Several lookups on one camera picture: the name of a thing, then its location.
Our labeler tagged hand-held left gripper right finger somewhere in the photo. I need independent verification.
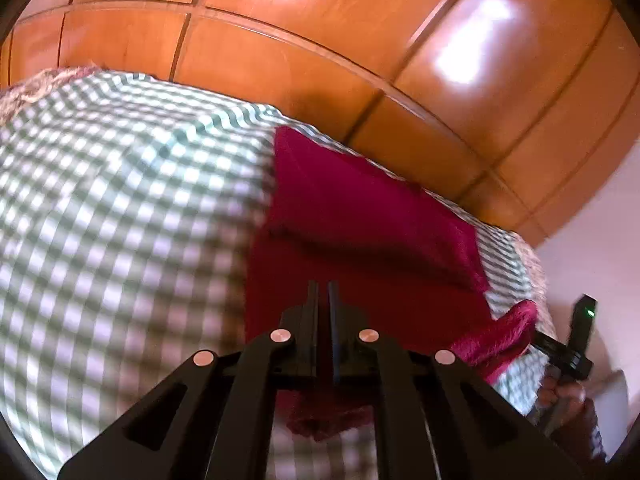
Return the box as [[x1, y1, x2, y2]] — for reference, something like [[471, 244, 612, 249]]
[[327, 280, 586, 480]]

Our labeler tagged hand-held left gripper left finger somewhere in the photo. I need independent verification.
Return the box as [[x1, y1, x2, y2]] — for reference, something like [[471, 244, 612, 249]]
[[57, 280, 321, 480]]

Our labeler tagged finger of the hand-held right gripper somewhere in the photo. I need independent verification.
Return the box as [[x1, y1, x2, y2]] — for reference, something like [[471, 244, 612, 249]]
[[531, 331, 572, 369]]

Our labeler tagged dark red fleece garment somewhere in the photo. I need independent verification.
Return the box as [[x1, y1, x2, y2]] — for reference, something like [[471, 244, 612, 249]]
[[245, 125, 540, 443]]

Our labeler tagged person's right forearm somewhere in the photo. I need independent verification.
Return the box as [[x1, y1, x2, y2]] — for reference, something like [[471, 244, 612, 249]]
[[550, 399, 609, 463]]

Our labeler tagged person's right hand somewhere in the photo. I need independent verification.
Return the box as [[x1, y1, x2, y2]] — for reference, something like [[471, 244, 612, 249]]
[[538, 363, 588, 412]]

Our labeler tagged green white checked blanket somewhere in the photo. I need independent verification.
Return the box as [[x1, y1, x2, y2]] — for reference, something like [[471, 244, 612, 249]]
[[0, 70, 557, 480]]

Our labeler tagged wooden panelled wardrobe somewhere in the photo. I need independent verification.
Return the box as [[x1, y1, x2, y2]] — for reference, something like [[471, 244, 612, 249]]
[[0, 0, 640, 251]]

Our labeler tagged floral bed sheet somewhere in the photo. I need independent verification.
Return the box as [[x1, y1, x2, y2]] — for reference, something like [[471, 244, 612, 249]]
[[0, 65, 108, 116]]

